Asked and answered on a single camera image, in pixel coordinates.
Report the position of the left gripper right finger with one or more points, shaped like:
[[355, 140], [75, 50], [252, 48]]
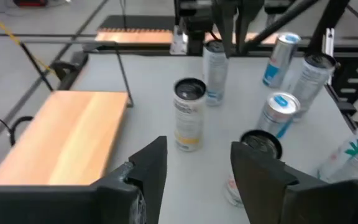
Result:
[[259, 186]]

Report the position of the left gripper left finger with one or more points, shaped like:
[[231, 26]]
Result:
[[148, 174]]

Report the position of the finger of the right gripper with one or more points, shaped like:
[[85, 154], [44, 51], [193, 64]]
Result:
[[225, 25], [246, 18]]

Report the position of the white Celsius can blue band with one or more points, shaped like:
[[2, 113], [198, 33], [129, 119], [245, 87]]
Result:
[[213, 74], [261, 143]]

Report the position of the white Celsius can yellow band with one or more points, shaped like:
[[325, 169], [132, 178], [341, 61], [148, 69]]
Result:
[[189, 121]]

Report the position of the white Celsius can pink band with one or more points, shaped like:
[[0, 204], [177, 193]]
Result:
[[350, 158]]

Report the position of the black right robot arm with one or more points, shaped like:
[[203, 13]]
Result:
[[194, 21]]

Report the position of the wooden shelf board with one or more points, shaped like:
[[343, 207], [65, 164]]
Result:
[[64, 140]]

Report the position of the thin black diagonal rod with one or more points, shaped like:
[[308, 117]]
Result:
[[278, 23]]

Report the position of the silver blue Red Bull can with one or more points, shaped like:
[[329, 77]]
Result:
[[278, 62], [275, 119]]

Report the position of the black mat orange stripes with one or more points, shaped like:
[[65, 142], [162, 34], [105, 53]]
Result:
[[138, 22]]

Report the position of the wooden table base board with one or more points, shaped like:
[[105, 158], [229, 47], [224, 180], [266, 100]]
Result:
[[135, 37]]

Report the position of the white Celsius can black lid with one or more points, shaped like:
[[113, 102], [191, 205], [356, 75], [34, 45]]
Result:
[[312, 84]]

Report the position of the black slotted metal panel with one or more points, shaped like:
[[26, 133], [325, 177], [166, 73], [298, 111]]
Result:
[[340, 77]]

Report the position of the red black tool case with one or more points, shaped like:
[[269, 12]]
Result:
[[31, 2]]

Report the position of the white metal bracket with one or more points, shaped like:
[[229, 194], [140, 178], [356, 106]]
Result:
[[179, 43]]

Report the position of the thick black diagonal frame strut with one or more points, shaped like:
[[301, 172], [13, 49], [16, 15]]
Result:
[[328, 25]]

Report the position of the silver aluminium extrusion post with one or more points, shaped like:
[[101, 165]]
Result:
[[328, 43]]

